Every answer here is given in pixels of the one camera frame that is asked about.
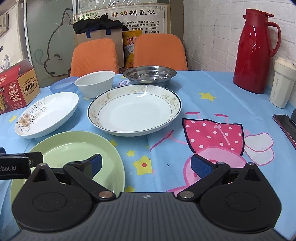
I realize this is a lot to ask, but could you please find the light green plate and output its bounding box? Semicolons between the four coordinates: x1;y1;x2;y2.
5;131;125;196

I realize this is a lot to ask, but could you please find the white floral oval plate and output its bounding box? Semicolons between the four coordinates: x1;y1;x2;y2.
15;92;79;139

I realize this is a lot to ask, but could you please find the white gold-rimmed deep plate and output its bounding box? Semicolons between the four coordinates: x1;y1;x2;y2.
87;84;182;137

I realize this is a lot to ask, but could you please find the white ribbed bowl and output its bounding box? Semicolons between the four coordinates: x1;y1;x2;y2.
74;71;116;98

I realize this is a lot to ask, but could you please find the blue translucent bowl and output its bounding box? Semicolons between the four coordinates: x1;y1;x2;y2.
50;76;78;94

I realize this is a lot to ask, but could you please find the stainless steel bowl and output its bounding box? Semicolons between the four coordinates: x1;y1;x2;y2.
123;65;177;87

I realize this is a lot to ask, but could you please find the blue cartoon tablecloth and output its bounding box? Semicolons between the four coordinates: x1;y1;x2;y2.
1;71;295;240

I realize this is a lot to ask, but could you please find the red cracker box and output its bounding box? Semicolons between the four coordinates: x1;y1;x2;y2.
0;59;40;114

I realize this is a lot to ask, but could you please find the smartphone in pink case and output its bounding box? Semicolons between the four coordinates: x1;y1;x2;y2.
273;112;296;148

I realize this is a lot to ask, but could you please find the black phone stand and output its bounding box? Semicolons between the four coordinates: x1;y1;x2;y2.
287;117;296;133

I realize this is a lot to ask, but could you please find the red thermos jug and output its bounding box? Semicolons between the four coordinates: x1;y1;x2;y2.
233;9;281;94

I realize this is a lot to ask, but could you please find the left orange chair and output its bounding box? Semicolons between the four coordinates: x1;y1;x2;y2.
70;38;119;77

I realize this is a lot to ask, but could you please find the orange chair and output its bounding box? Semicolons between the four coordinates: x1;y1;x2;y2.
70;38;119;77
133;34;188;71

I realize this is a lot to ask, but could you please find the cream tumbler cup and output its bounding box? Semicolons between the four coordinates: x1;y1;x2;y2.
269;57;296;108

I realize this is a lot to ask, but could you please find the right orange chair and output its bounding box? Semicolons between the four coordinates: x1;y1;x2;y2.
133;34;188;71

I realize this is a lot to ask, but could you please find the brown paper bag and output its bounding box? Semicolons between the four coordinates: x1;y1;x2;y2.
75;29;125;68

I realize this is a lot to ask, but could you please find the yellow snack bag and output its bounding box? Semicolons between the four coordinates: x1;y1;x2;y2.
122;30;142;68

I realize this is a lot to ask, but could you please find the black cloth on bag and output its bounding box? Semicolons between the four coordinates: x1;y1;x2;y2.
73;15;129;34

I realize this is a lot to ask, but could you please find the poster with chinese text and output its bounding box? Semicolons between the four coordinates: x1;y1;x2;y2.
73;3;171;34

